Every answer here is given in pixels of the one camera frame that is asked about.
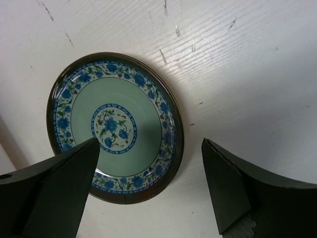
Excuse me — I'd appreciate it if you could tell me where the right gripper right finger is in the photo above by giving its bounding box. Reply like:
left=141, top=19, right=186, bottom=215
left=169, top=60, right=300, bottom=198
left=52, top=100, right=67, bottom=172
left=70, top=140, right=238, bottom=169
left=202, top=139, right=317, bottom=238

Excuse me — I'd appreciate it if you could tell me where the blue green floral plate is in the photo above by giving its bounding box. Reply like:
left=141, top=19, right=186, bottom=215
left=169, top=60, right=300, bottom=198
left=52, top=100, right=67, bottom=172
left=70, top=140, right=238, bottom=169
left=47, top=52, right=184, bottom=204

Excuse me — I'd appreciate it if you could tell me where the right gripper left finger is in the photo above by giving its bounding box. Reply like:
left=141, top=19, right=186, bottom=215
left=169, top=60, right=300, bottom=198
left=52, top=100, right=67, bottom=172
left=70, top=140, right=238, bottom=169
left=0, top=138, right=100, bottom=238

